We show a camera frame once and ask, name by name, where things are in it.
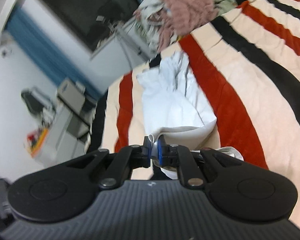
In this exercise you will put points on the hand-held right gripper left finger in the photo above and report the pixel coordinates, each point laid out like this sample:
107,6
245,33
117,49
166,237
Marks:
147,152

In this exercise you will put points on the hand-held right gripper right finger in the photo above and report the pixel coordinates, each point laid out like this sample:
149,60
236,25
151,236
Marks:
161,152

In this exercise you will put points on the white t-shirt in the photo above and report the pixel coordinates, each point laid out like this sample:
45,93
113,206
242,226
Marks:
170,105

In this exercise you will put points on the white dressing desk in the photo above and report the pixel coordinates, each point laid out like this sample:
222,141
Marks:
62,135

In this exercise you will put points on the grey black chair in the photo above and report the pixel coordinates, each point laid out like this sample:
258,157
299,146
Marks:
72,97

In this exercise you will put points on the orange box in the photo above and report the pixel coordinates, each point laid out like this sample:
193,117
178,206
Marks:
37,141

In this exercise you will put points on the striped plush blanket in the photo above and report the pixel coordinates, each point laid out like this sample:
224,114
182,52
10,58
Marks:
252,85

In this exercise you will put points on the silver tripod stand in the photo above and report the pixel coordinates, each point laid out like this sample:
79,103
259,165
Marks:
125,37

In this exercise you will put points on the wavy vanity mirror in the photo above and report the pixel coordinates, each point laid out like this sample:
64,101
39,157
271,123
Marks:
35,102

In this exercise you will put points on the grey hoodie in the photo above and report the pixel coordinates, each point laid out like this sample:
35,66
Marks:
147,12

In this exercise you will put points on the narrow blue curtain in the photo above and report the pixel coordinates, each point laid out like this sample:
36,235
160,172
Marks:
47,52

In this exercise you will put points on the pink fluffy blanket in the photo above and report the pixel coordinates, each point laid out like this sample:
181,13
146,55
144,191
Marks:
187,7

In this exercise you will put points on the dark window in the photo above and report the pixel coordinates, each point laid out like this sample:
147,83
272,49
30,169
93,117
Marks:
85,7

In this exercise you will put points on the small grey wall socket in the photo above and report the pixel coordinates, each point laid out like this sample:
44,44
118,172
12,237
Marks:
6,52

